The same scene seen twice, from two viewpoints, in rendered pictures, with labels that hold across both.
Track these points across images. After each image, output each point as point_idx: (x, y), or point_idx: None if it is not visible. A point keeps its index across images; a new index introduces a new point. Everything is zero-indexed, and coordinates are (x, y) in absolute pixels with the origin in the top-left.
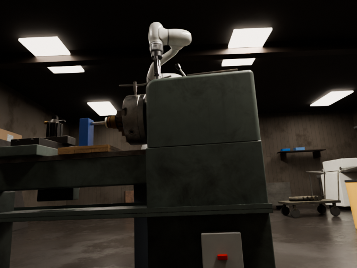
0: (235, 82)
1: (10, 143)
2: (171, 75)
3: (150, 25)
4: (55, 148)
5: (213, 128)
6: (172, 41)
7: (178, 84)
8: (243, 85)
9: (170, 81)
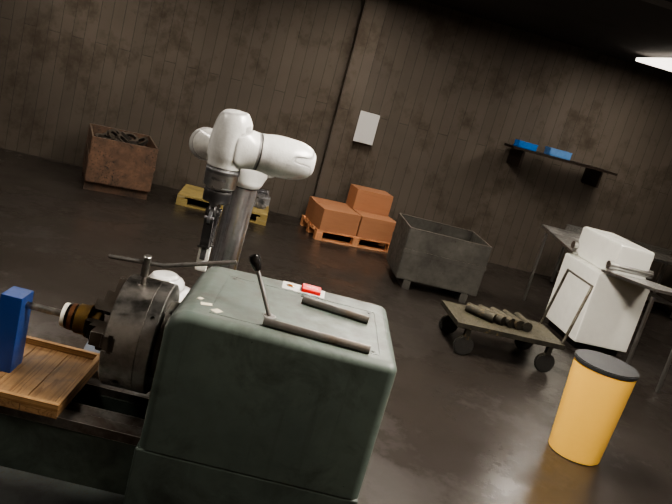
0: (353, 383)
1: None
2: (236, 263)
3: (220, 116)
4: None
5: (278, 454)
6: (264, 172)
7: (237, 348)
8: (366, 394)
9: (221, 334)
